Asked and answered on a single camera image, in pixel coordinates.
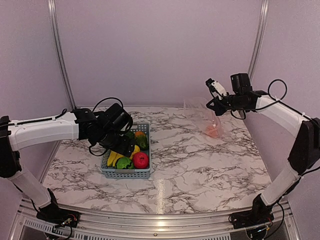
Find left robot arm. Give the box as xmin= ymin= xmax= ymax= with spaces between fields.
xmin=0 ymin=103 xmax=135 ymax=223

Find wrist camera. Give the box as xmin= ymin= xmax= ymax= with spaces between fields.
xmin=101 ymin=103 xmax=133 ymax=135
xmin=205 ymin=73 xmax=253 ymax=97

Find red toy apple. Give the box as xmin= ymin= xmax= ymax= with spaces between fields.
xmin=132 ymin=152 xmax=150 ymax=169

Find yellow toy bananas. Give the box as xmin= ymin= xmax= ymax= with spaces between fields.
xmin=107 ymin=150 xmax=123 ymax=168

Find aluminium frame post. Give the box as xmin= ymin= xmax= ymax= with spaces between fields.
xmin=47 ymin=0 xmax=77 ymax=110
xmin=247 ymin=0 xmax=270 ymax=82

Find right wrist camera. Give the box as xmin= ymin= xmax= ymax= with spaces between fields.
xmin=205 ymin=73 xmax=253 ymax=97

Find light blue plastic basket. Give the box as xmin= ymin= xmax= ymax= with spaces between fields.
xmin=100 ymin=123 xmax=152 ymax=179

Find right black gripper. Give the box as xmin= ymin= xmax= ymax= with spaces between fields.
xmin=205 ymin=93 xmax=246 ymax=116

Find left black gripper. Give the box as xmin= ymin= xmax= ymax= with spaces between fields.
xmin=97 ymin=127 xmax=137 ymax=157

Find dark green toy pepper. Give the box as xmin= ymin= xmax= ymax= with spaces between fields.
xmin=124 ymin=131 xmax=135 ymax=140

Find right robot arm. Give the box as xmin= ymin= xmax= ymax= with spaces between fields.
xmin=207 ymin=87 xmax=320 ymax=225

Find yellow toy pear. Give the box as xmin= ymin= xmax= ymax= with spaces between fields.
xmin=132 ymin=145 xmax=141 ymax=154

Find clear zip top bag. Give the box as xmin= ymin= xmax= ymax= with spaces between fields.
xmin=183 ymin=97 xmax=224 ymax=138

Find green toy apple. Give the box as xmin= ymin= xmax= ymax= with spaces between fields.
xmin=115 ymin=156 xmax=134 ymax=170

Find front aluminium rail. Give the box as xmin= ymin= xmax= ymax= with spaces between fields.
xmin=7 ymin=197 xmax=301 ymax=240

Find orange toy orange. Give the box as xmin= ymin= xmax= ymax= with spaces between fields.
xmin=204 ymin=125 xmax=220 ymax=138

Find left aluminium frame post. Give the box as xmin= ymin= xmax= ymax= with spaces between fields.
xmin=47 ymin=0 xmax=77 ymax=110

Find right aluminium frame post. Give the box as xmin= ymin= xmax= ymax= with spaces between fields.
xmin=247 ymin=0 xmax=270 ymax=82

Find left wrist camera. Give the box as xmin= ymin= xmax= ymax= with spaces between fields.
xmin=101 ymin=103 xmax=133 ymax=135

